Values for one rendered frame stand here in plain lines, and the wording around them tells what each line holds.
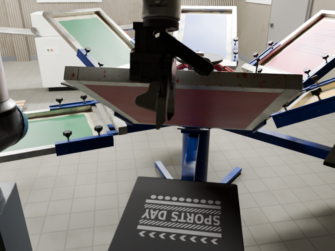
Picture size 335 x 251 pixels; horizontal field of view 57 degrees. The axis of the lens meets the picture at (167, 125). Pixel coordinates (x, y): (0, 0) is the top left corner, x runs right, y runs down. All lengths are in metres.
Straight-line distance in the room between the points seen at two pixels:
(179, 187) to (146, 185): 0.14
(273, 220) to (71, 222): 1.64
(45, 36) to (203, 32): 3.42
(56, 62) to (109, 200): 3.42
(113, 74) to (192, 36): 2.28
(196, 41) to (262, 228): 1.72
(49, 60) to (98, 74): 4.98
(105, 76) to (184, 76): 0.20
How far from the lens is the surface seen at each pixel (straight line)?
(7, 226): 1.00
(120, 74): 0.79
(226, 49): 2.91
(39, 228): 2.75
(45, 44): 5.73
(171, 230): 1.16
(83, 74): 0.82
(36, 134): 1.95
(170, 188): 1.36
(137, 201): 1.29
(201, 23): 3.18
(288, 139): 1.93
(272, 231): 2.67
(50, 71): 5.81
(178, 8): 0.61
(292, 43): 2.82
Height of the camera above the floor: 1.75
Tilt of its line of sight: 24 degrees down
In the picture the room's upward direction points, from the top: straight up
